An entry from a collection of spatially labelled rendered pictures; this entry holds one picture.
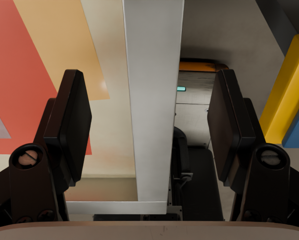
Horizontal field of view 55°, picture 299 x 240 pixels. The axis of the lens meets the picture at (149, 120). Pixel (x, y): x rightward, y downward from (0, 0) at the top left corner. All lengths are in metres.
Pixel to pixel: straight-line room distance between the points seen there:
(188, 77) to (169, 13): 1.10
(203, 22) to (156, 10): 1.16
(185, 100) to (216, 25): 0.36
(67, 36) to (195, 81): 1.05
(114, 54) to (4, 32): 0.09
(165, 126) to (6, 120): 0.17
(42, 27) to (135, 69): 0.08
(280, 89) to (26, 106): 0.25
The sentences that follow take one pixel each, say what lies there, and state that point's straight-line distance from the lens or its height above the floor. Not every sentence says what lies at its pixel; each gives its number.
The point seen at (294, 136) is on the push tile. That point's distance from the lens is 0.33.
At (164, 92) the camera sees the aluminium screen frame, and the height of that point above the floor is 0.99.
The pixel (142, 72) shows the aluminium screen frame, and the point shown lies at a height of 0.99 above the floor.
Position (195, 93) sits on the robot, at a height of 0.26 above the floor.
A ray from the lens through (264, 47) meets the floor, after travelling 1.49.
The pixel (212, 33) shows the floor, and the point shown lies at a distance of 1.38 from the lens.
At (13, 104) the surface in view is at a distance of 0.32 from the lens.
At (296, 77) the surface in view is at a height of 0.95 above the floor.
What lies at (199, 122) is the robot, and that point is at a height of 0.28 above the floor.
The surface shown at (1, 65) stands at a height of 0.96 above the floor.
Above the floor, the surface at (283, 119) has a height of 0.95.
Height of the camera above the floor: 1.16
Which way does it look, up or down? 42 degrees down
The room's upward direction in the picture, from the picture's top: 180 degrees counter-clockwise
